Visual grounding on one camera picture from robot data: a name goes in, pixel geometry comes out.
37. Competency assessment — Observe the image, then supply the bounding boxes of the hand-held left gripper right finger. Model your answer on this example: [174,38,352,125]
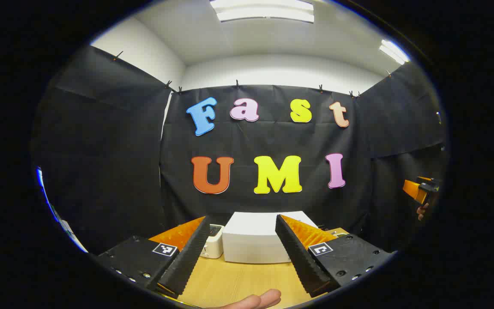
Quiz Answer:
[275,214,398,298]

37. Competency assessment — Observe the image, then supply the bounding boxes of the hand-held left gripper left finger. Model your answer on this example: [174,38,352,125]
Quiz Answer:
[96,215,212,301]

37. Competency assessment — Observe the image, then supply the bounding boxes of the white microwave oven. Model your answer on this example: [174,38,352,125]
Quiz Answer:
[222,210,320,264]

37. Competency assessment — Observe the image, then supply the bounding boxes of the white toaster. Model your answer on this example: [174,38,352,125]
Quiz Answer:
[200,223,225,259]

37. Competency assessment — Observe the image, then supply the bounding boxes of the small ceiling light panel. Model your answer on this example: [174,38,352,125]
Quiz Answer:
[379,39,411,65]

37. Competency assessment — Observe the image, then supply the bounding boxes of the large ceiling light panel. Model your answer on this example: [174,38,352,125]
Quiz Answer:
[210,0,315,24]

